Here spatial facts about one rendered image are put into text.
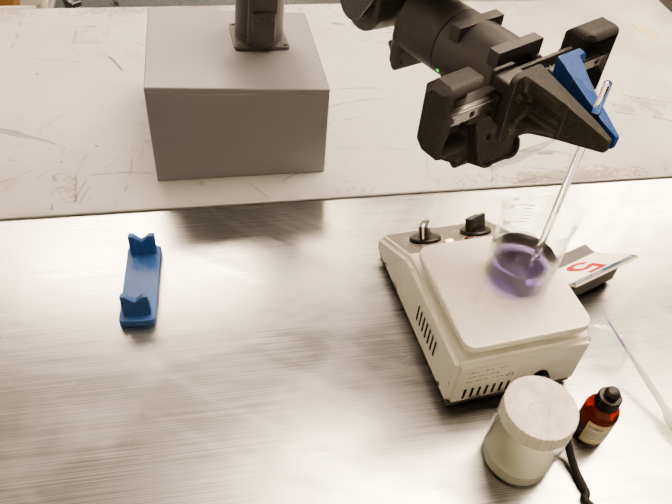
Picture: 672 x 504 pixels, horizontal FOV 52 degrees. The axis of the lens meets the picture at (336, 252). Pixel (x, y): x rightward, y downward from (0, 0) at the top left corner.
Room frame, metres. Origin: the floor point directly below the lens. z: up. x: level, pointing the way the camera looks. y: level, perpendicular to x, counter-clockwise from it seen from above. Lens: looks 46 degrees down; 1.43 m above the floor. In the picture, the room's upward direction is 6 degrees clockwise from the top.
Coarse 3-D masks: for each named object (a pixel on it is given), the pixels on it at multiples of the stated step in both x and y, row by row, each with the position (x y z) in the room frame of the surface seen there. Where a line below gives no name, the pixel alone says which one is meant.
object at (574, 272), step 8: (592, 256) 0.54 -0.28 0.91; (600, 256) 0.53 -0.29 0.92; (608, 256) 0.53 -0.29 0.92; (616, 256) 0.52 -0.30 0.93; (624, 256) 0.52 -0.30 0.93; (576, 264) 0.52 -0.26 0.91; (584, 264) 0.52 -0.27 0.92; (592, 264) 0.51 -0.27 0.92; (600, 264) 0.51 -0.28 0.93; (608, 264) 0.50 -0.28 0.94; (560, 272) 0.51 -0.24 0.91; (568, 272) 0.50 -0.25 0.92; (576, 272) 0.50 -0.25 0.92; (584, 272) 0.49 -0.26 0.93; (592, 272) 0.49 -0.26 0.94; (568, 280) 0.48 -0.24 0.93; (576, 280) 0.48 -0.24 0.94
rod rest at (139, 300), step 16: (128, 240) 0.48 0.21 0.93; (144, 240) 0.48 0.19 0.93; (128, 256) 0.47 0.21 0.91; (144, 256) 0.47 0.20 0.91; (160, 256) 0.48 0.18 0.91; (128, 272) 0.45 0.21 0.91; (144, 272) 0.45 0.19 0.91; (160, 272) 0.46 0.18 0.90; (128, 288) 0.43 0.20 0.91; (144, 288) 0.43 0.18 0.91; (128, 304) 0.40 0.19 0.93; (144, 304) 0.40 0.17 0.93; (128, 320) 0.39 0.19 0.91; (144, 320) 0.39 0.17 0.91
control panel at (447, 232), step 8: (464, 224) 0.55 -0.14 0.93; (488, 224) 0.54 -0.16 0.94; (408, 232) 0.53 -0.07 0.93; (416, 232) 0.52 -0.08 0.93; (432, 232) 0.52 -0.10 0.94; (440, 232) 0.52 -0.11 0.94; (448, 232) 0.52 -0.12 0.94; (456, 232) 0.52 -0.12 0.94; (392, 240) 0.50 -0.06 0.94; (400, 240) 0.50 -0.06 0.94; (408, 240) 0.50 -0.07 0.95; (440, 240) 0.50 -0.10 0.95; (456, 240) 0.49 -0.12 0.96; (408, 248) 0.48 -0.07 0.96; (416, 248) 0.47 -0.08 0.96
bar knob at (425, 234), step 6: (426, 222) 0.51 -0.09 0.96; (420, 228) 0.49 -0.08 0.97; (426, 228) 0.49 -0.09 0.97; (414, 234) 0.51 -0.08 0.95; (420, 234) 0.49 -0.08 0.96; (426, 234) 0.49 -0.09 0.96; (432, 234) 0.51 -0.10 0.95; (438, 234) 0.51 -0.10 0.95; (414, 240) 0.49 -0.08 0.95; (420, 240) 0.49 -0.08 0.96; (426, 240) 0.49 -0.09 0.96; (432, 240) 0.49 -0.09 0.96; (438, 240) 0.49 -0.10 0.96
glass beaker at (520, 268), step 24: (528, 192) 0.45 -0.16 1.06; (552, 192) 0.45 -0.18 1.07; (504, 216) 0.41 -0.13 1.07; (528, 216) 0.45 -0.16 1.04; (576, 216) 0.43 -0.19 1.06; (504, 240) 0.41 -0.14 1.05; (528, 240) 0.39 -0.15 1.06; (552, 240) 0.39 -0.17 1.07; (504, 264) 0.40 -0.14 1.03; (528, 264) 0.39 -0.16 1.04; (552, 264) 0.40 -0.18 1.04; (504, 288) 0.40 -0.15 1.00; (528, 288) 0.39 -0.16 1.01
